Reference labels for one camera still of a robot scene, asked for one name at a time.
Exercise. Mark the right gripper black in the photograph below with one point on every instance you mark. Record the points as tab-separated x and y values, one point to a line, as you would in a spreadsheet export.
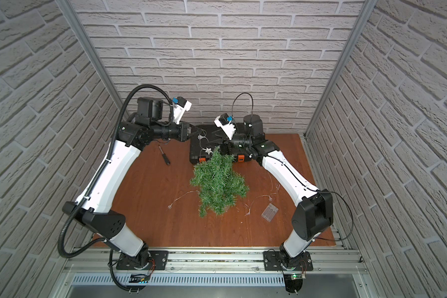
226	143

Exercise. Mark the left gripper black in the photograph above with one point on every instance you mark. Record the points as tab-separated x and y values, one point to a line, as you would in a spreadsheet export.
185	131

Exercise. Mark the small green christmas tree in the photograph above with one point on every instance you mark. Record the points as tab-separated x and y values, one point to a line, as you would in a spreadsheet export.
219	185

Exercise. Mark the clear plastic battery box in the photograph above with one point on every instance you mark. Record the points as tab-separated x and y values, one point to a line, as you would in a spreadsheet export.
269	213

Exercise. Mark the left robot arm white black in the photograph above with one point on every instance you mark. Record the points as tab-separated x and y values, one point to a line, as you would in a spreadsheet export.
92	208

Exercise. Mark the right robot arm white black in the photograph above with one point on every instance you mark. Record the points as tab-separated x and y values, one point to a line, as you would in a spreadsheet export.
314	211

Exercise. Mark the black tool case orange latches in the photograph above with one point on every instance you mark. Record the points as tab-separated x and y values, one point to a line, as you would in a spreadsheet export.
205	138

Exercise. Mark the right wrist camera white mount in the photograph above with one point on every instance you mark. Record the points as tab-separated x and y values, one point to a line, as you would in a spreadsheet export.
226	123

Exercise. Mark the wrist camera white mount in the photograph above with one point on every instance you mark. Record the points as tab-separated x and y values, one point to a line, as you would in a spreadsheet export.
180	106
226	123

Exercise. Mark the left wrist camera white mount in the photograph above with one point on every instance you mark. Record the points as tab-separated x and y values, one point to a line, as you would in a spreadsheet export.
180	106

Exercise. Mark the black handled screwdriver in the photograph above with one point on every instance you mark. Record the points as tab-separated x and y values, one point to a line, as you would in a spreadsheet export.
165	158

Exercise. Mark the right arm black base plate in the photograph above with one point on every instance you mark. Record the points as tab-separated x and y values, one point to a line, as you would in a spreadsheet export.
279	261

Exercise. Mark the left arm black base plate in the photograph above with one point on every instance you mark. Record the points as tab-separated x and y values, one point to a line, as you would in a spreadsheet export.
146	260

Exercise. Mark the aluminium corner post left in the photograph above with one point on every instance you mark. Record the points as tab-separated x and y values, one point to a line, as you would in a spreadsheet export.
83	38

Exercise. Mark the aluminium corner post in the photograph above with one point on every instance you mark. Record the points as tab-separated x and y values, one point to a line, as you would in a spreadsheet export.
83	38
361	20

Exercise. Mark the aluminium corner post right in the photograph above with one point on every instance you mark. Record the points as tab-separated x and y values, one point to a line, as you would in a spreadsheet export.
361	20

